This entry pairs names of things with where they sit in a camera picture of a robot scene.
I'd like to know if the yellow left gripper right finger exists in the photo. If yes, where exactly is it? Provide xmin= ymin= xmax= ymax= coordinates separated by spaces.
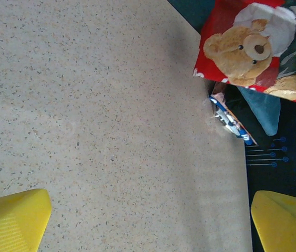
xmin=250 ymin=190 xmax=296 ymax=252

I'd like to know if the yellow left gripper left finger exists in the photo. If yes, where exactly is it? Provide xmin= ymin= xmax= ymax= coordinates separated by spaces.
xmin=0 ymin=188 xmax=53 ymax=252

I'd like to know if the red bear print t-shirt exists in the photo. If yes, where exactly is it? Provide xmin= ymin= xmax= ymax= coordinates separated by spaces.
xmin=192 ymin=0 xmax=296 ymax=104

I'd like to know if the grey-blue folded t-shirt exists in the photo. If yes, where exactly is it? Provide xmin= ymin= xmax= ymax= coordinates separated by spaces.
xmin=237 ymin=86 xmax=281 ymax=137

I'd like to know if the blue white printed folded t-shirt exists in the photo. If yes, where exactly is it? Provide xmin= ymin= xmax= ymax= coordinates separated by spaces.
xmin=208 ymin=81 xmax=258 ymax=146

